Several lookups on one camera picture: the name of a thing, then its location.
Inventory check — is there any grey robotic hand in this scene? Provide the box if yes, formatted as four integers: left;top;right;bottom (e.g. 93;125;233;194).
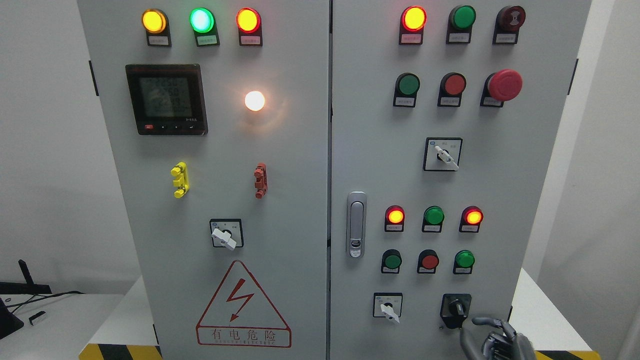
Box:
459;317;537;360

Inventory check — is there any black rotary knob switch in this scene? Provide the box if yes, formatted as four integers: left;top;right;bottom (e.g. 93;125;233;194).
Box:
439;293;472;330

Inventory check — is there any yellow black hazard tape right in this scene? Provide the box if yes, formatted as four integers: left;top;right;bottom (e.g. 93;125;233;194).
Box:
534;350;601;360

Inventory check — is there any yellow black hazard tape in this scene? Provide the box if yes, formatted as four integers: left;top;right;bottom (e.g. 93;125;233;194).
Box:
78;343;163;360
534;350;601;360

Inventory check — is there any green illuminated button lower right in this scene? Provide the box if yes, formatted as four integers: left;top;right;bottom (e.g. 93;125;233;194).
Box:
452;250;476;275

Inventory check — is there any red push button lower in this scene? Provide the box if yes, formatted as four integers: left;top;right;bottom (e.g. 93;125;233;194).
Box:
416;249;440;274

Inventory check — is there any red push button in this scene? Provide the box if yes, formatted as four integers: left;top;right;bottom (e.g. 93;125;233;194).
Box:
416;249;440;274
438;71;467;107

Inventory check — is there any red indicator lower right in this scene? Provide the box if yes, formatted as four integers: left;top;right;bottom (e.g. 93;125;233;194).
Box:
458;206;483;233

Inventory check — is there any green push button lower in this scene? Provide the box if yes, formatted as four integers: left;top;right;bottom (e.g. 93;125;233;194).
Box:
381;249;402;274

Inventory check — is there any green push button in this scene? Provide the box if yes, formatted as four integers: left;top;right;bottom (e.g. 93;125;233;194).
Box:
393;72;420;108
381;249;402;274

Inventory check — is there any green indicator lower middle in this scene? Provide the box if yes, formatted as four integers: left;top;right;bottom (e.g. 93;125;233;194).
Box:
422;205;445;233

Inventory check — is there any red lit indicator lower left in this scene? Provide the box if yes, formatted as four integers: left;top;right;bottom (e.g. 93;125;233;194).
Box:
384;205;405;232

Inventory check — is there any right grey cabinet door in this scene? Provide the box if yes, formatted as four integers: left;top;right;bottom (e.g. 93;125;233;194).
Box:
327;0;591;360

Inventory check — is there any grey cabinet door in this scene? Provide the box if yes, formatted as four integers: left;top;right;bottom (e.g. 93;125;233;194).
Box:
78;0;330;360
327;0;591;360

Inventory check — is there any red emergency stop button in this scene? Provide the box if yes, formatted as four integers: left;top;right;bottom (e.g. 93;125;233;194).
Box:
480;69;523;108

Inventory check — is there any red push button upper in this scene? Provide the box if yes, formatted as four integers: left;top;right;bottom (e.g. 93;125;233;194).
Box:
438;71;467;107

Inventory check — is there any red electric warning sticker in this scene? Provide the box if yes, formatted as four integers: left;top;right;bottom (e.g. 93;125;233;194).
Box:
196;260;291;348

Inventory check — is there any green push button upper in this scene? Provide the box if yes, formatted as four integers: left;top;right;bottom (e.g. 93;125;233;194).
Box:
393;72;420;108

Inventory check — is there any red terminal clip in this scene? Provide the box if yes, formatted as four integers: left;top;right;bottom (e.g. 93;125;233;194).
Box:
253;162;268;199

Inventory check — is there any dark red buzzer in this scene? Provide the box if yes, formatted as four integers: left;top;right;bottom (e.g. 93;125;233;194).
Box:
493;6;526;45

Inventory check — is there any green indicator light top right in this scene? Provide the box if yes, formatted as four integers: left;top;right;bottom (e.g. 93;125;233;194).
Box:
446;5;477;44

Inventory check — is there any red indicator light top right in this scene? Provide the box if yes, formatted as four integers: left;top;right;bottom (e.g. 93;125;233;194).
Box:
398;6;428;45

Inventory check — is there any white glowing lamp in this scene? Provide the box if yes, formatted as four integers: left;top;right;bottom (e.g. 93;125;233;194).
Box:
244;90;266;112

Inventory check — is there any yellow terminal clip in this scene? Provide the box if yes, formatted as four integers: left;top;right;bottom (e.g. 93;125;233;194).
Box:
170;161;190;199

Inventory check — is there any left grey cabinet door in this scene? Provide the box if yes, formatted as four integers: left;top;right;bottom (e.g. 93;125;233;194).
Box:
78;0;330;360

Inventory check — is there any red indicator light left door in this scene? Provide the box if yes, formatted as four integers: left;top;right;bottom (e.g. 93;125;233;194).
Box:
236;7;263;47

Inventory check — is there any yellow black hazard tape left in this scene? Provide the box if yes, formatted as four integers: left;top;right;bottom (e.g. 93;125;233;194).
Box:
78;343;163;360

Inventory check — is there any black digital power meter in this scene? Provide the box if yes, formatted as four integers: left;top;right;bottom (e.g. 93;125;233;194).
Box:
125;63;208;136

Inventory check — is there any green lit indicator light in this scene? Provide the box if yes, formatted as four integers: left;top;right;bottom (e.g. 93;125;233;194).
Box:
189;7;220;47

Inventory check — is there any yellow indicator light top left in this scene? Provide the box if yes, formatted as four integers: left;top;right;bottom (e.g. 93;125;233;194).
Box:
141;8;172;47

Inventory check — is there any black monitor stand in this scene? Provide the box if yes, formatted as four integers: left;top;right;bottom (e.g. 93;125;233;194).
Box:
0;298;25;339

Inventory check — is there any black device with antenna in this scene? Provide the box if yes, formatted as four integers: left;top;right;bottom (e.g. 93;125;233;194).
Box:
0;259;53;296

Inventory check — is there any lower white selector switch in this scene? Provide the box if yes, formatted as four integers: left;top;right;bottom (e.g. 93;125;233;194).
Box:
372;292;403;324

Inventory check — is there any upper right white selector switch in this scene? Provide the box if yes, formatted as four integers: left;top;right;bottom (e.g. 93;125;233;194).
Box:
423;137;463;172

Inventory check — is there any silver door latch handle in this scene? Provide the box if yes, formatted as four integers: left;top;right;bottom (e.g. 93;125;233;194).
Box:
346;191;367;259

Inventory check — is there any left door white selector switch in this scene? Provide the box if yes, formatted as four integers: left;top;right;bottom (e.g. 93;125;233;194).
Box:
209;218;244;251

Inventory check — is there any black cable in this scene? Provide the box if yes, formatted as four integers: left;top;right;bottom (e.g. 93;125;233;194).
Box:
0;291;87;316

